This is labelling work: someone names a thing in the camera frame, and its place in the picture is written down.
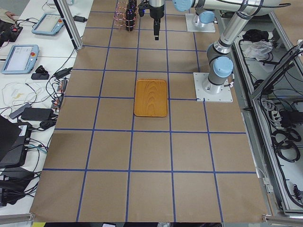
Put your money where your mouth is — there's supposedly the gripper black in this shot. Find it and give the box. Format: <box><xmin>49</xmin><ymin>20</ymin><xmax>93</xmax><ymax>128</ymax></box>
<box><xmin>149</xmin><ymin>0</ymin><xmax>165</xmax><ymax>41</ymax></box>

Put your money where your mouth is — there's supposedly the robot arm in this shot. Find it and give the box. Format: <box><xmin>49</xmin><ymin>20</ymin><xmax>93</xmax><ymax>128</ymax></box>
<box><xmin>192</xmin><ymin>8</ymin><xmax>215</xmax><ymax>27</ymax></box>
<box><xmin>173</xmin><ymin>0</ymin><xmax>291</xmax><ymax>87</ymax></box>

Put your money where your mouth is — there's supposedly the dark wine bottle near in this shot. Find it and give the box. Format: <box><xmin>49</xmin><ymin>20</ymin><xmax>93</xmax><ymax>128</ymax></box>
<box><xmin>125</xmin><ymin>9</ymin><xmax>135</xmax><ymax>31</ymax></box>

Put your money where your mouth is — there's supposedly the wooden serving tray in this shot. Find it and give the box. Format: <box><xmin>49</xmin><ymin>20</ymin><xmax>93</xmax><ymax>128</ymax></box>
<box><xmin>134</xmin><ymin>79</ymin><xmax>168</xmax><ymax>117</ymax></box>

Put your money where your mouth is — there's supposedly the black power adapter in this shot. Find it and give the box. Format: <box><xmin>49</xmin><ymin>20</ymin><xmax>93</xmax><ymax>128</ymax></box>
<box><xmin>73</xmin><ymin>16</ymin><xmax>88</xmax><ymax>23</ymax></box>

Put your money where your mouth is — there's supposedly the crumpled white cloth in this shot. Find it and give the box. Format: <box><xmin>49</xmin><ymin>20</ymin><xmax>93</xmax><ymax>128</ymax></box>
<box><xmin>243</xmin><ymin>41</ymin><xmax>273</xmax><ymax>61</ymax></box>

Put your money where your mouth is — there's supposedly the teach pendant far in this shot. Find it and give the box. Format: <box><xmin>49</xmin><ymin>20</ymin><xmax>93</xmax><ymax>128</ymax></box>
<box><xmin>32</xmin><ymin>13</ymin><xmax>64</xmax><ymax>36</ymax></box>

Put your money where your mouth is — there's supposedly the teach pendant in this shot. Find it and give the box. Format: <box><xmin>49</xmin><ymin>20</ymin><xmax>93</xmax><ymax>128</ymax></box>
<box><xmin>1</xmin><ymin>44</ymin><xmax>39</xmax><ymax>74</ymax></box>
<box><xmin>32</xmin><ymin>13</ymin><xmax>64</xmax><ymax>36</ymax></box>

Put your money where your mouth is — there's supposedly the teach pendant near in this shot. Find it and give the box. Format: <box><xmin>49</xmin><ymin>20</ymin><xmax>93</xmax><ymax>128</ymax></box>
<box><xmin>1</xmin><ymin>44</ymin><xmax>39</xmax><ymax>74</ymax></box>

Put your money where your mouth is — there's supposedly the black power brick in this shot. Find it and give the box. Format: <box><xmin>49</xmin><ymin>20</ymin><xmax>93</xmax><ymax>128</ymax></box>
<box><xmin>21</xmin><ymin>108</ymin><xmax>53</xmax><ymax>121</ymax></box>

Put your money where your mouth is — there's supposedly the black laptop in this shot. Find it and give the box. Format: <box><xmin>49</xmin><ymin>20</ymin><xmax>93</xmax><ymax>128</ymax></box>
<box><xmin>0</xmin><ymin>116</ymin><xmax>32</xmax><ymax>168</ymax></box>

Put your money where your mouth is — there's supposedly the copper wire bottle basket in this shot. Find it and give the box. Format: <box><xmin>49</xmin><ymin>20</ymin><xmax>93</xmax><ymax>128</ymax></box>
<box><xmin>114</xmin><ymin>0</ymin><xmax>128</xmax><ymax>29</ymax></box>

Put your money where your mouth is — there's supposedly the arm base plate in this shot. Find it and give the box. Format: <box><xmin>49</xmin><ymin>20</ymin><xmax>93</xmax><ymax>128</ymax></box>
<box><xmin>193</xmin><ymin>72</ymin><xmax>233</xmax><ymax>103</ymax></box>
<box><xmin>185</xmin><ymin>13</ymin><xmax>215</xmax><ymax>33</ymax></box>

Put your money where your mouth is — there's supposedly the aluminium frame post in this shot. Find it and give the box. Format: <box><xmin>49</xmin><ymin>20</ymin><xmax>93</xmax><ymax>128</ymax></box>
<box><xmin>54</xmin><ymin>0</ymin><xmax>83</xmax><ymax>51</ymax></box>

